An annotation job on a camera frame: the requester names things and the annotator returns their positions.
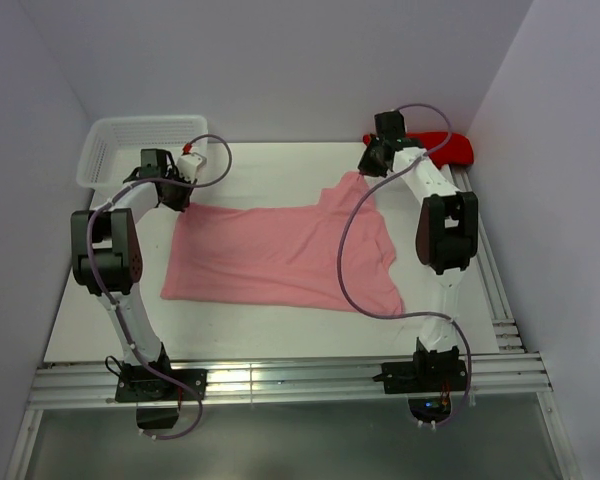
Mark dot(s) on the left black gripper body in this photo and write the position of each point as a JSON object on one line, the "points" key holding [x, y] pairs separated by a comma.
{"points": [[179, 195]]}

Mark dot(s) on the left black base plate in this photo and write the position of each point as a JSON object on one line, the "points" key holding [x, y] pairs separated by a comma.
{"points": [[139, 385]]}

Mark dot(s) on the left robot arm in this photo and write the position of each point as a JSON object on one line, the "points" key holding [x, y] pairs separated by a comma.
{"points": [[107, 260]]}

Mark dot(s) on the pink t shirt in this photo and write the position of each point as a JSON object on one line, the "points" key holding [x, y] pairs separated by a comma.
{"points": [[335, 254]]}

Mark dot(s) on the aluminium front rail frame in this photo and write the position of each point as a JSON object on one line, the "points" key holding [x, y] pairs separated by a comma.
{"points": [[89, 386]]}

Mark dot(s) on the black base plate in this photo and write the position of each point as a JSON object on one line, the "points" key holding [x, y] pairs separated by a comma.
{"points": [[139, 385], [405, 378]]}

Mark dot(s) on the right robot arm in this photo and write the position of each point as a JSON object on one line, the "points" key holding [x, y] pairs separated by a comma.
{"points": [[446, 238]]}

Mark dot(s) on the red folded t shirt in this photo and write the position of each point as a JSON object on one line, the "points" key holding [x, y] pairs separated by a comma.
{"points": [[457, 151]]}

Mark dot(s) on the white plastic basket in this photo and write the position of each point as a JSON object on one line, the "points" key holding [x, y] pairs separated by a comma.
{"points": [[112, 147]]}

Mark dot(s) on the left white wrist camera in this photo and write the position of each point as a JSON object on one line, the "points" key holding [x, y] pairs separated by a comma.
{"points": [[190, 166]]}

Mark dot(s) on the aluminium right side rail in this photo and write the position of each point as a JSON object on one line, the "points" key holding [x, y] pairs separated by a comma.
{"points": [[485, 315]]}

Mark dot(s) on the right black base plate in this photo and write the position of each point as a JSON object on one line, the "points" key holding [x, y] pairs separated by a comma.
{"points": [[405, 378]]}

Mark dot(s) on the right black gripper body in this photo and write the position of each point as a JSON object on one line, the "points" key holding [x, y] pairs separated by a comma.
{"points": [[369, 162]]}

